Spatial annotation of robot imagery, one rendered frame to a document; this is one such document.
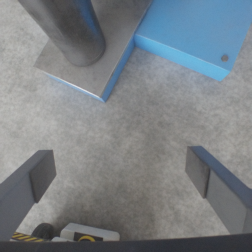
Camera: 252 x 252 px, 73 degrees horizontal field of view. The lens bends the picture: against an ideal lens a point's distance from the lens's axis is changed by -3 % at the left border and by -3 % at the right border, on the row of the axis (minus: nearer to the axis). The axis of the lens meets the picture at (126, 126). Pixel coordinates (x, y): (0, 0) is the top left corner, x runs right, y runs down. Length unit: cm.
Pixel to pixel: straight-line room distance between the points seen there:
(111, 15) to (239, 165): 99
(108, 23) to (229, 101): 74
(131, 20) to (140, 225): 102
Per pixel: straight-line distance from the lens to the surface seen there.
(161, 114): 95
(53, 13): 65
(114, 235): 93
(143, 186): 95
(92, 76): 89
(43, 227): 101
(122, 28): 99
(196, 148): 16
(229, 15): 114
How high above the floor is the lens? 93
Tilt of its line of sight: 80 degrees down
